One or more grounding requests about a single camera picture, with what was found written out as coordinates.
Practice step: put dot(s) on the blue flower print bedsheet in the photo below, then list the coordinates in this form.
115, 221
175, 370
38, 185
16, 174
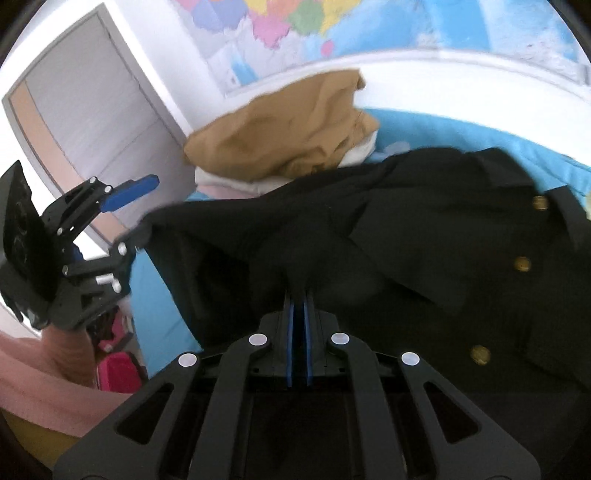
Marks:
461, 134

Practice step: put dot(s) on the pink bag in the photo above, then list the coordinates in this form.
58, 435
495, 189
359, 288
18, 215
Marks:
117, 374

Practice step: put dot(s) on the black coat with gold buttons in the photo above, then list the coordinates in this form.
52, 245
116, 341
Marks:
369, 230

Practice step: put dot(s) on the brown garment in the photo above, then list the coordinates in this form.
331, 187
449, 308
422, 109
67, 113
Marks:
286, 129

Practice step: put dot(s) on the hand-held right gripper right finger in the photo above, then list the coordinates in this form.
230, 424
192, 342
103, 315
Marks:
308, 344

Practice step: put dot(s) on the white garment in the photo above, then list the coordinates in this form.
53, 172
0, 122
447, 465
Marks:
231, 184

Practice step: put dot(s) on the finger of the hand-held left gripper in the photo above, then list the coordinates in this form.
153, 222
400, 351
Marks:
92, 267
131, 191

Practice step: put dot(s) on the colourful wall map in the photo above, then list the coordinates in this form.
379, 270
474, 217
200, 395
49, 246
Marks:
369, 23

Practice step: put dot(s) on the person's left forearm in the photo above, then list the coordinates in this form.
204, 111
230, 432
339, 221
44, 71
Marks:
41, 387

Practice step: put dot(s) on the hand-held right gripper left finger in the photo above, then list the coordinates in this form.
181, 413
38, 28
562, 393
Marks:
290, 344

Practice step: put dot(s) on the yellow cloth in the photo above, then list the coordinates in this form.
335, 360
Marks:
32, 441

